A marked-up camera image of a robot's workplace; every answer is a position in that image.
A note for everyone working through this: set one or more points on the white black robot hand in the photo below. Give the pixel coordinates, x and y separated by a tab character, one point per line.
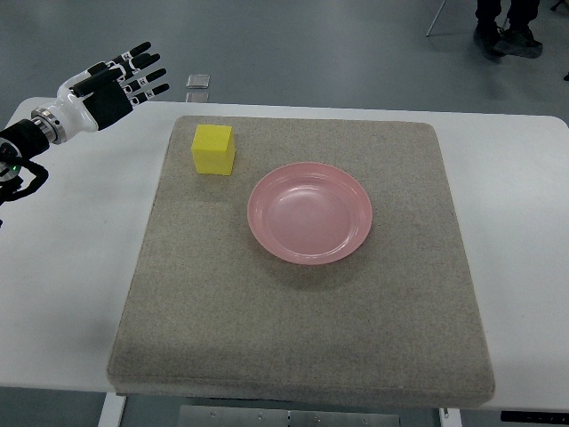
106	92

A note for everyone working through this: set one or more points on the yellow cube block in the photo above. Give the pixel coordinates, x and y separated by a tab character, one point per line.
213	149

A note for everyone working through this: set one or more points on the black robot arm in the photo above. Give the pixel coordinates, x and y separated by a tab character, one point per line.
20	142

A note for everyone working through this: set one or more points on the lower floor socket plate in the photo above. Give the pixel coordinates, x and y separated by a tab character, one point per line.
197	97

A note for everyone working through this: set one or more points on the floor socket plate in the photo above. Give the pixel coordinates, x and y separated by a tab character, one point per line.
197	97
198	81

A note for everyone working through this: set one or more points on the upper floor socket plate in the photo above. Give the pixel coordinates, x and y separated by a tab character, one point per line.
198	81

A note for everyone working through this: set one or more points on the pink plate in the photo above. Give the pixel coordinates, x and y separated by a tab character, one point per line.
309	213

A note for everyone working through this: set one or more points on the beige fabric mat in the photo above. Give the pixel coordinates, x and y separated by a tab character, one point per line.
211	313

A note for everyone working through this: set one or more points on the white table leg left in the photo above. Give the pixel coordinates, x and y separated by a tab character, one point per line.
112	411

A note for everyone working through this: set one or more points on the white table leg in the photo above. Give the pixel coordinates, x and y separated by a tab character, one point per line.
112	411
450	417

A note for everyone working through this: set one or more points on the grey metal table crossbar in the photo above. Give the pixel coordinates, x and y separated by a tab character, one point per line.
244	416

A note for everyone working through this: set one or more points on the metal chair leg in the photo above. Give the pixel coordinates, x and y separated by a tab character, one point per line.
435	18

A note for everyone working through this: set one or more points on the white table leg right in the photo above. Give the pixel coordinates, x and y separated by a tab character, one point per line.
450	417

